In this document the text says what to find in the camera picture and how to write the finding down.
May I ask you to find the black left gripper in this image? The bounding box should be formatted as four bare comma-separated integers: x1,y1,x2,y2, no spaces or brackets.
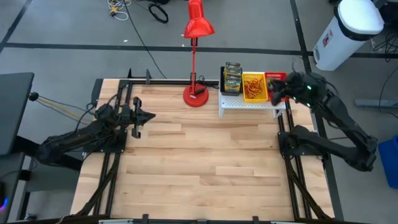
123,96,156,139

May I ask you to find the red plastic basket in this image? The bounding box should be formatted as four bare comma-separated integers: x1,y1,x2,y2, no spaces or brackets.
264,71,290,107

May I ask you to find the orange rubber band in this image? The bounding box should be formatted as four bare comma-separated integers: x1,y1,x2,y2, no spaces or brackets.
248,78,264,93
251,81,265,96
245,79,262,94

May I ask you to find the yellow plastic basket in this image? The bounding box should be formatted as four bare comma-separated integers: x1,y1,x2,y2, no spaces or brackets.
241,71,269,103

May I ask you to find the black plastic basket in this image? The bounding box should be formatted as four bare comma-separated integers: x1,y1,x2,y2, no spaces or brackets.
220,66,244,96

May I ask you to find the red desk lamp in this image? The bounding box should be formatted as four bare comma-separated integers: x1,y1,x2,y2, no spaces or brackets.
182,0,216,108

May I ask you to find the grey desk foot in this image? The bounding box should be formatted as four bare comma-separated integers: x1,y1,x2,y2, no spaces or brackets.
354,99,398,109

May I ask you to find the black side desk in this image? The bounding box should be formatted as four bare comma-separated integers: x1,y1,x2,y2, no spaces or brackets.
0,72,82,222

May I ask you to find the white perforated shelf riser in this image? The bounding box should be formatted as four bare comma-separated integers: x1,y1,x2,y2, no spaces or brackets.
218,91,287,119

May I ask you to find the white trash bin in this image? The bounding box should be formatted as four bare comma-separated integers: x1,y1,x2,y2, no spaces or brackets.
313,0,386,72

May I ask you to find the blue storage bin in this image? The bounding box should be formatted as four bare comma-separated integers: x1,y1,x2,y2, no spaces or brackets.
377,134,398,189

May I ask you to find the thin black floor cable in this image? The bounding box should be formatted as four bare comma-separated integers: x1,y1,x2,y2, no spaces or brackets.
123,0,168,80

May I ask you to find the black coiled floor cable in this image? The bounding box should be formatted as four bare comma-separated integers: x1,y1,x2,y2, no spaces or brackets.
147,2,170,24

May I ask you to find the white yellow cable bundle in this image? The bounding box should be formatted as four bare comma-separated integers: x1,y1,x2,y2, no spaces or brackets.
106,0,132,22

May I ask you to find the yellow elastic cord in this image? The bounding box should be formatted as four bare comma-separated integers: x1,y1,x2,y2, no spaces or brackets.
29,91,96,123

